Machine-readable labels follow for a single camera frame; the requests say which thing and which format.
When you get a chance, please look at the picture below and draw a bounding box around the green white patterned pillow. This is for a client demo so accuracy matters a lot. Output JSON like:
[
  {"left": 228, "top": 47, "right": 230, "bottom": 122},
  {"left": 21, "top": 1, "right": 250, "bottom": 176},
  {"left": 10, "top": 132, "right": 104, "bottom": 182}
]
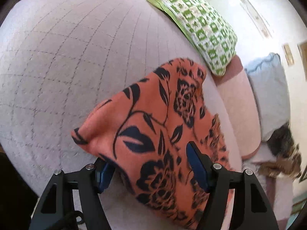
[{"left": 147, "top": 0, "right": 237, "bottom": 76}]

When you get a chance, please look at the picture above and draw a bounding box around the pink quilted bed mattress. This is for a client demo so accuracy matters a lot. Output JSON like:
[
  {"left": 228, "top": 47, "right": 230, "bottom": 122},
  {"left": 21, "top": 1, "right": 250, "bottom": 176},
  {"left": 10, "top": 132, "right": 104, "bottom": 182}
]
[{"left": 0, "top": 0, "right": 244, "bottom": 230}]

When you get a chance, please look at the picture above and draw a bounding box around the pink bolster cushion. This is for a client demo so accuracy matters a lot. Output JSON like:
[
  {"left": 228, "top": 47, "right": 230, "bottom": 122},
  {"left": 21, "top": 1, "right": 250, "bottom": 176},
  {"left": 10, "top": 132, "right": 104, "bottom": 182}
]
[{"left": 213, "top": 55, "right": 261, "bottom": 160}]

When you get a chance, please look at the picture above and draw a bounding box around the brown wall picture frame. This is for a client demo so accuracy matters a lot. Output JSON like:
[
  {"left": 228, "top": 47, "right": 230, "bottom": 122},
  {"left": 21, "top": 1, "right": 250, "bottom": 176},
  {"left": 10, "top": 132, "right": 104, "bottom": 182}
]
[{"left": 298, "top": 41, "right": 307, "bottom": 80}]

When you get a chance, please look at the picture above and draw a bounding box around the orange black floral garment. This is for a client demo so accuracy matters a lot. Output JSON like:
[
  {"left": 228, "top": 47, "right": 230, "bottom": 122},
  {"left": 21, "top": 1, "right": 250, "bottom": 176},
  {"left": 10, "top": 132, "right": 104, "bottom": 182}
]
[{"left": 72, "top": 58, "right": 229, "bottom": 229}]

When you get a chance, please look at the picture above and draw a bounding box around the light blue grey pillow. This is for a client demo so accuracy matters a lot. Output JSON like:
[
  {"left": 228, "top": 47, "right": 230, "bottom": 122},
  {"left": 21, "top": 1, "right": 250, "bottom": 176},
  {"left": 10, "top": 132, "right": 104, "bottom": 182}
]
[{"left": 245, "top": 53, "right": 290, "bottom": 141}]

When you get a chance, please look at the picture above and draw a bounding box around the dark brown patterned cloth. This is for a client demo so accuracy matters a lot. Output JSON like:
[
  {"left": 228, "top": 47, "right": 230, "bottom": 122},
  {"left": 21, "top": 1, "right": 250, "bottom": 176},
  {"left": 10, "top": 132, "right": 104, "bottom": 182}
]
[{"left": 258, "top": 122, "right": 302, "bottom": 180}]

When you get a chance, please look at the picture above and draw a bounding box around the small wall picture frame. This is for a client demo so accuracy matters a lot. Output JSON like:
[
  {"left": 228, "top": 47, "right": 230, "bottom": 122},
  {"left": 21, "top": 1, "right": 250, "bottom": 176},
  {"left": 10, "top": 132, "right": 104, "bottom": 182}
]
[{"left": 283, "top": 43, "right": 295, "bottom": 66}]

